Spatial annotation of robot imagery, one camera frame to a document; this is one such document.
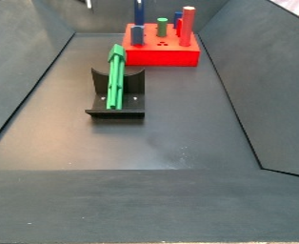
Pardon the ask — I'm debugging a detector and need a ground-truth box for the green three prong object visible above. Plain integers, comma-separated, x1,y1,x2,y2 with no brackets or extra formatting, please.
107,44,125,110

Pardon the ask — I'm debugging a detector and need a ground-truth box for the black curved fixture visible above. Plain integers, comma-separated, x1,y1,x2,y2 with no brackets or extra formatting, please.
85,70,146,119

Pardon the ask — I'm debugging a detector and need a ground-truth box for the red peg board block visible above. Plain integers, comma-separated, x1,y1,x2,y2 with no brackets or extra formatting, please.
123,23,202,67

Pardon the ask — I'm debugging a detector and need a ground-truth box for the red star peg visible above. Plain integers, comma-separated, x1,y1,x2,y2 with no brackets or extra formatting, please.
176,18,183,37

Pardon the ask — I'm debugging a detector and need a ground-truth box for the green cylinder peg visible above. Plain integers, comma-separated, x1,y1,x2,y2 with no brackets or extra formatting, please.
156,17,168,37

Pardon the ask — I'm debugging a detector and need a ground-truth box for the short dark blue peg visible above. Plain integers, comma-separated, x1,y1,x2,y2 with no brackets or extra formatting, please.
174,11,183,29

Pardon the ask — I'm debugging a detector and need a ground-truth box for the salmon octagonal tall peg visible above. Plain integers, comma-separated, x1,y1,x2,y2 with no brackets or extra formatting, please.
179,6,196,47

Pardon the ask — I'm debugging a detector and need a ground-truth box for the tall dark blue block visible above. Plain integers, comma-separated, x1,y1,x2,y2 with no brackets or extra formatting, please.
135,0,146,26

